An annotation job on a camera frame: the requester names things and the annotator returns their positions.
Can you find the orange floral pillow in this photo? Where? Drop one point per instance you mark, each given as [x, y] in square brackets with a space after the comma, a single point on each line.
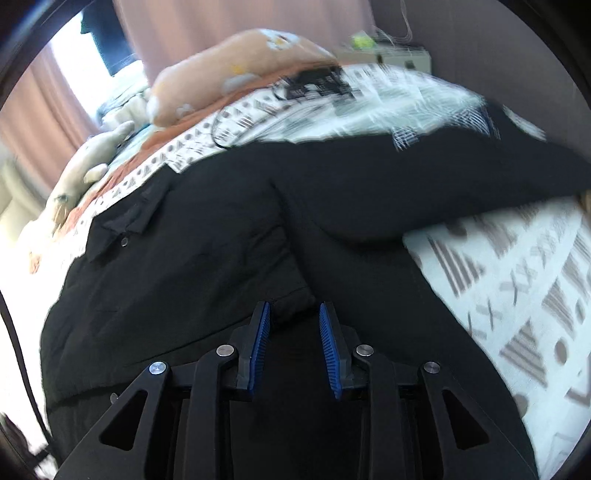
[221, 64]

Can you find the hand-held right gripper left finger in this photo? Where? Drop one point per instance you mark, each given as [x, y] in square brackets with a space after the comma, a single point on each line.
[257, 344]

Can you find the beige plush toy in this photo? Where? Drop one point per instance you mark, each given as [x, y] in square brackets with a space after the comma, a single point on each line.
[87, 157]

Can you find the white nightstand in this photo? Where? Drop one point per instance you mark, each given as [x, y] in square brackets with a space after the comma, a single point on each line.
[397, 57]

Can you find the green small object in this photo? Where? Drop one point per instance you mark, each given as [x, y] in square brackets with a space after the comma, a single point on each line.
[362, 41]

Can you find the hanging black garment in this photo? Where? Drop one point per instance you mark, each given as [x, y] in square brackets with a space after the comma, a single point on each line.
[108, 32]

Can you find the patterned white blanket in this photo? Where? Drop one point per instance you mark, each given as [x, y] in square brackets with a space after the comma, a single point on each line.
[508, 277]

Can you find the black jacket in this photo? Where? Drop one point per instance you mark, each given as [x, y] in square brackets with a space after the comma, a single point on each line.
[207, 254]

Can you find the pale ruffled bedding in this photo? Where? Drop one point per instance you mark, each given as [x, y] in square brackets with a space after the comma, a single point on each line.
[127, 108]

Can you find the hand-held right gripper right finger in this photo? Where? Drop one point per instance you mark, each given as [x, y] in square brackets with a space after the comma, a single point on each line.
[328, 344]

